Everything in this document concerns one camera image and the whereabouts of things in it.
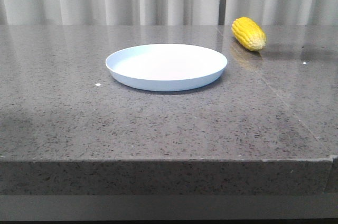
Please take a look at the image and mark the yellow corn cob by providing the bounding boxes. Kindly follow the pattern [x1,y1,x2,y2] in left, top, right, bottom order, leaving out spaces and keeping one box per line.
[231,17,267,52]

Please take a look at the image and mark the light blue round plate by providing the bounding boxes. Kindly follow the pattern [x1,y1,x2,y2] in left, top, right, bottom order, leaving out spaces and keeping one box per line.
[106,44,228,92]

